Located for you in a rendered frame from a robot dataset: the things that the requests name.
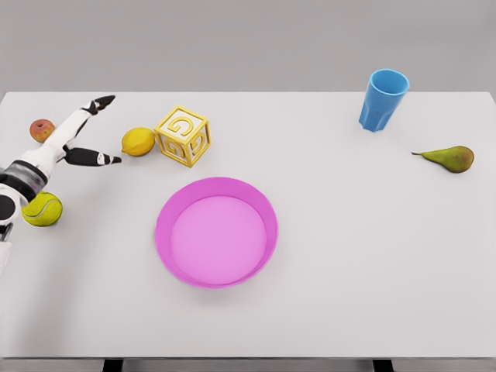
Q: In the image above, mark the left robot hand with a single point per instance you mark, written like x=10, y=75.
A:
x=67, y=133

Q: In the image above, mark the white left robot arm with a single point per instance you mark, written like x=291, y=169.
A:
x=27, y=170

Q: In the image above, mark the yellow lemon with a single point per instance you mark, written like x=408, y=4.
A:
x=138, y=142

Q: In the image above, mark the pink round plate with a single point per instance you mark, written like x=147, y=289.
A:
x=217, y=232

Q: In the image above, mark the red apple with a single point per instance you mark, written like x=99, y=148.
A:
x=40, y=131

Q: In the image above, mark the yellow-green tennis ball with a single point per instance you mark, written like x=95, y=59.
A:
x=44, y=211

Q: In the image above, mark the yellow letter block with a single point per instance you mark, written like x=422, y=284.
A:
x=183, y=136

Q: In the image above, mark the blue plastic cup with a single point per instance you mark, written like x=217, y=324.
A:
x=381, y=102

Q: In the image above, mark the green pear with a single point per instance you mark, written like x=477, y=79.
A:
x=451, y=159

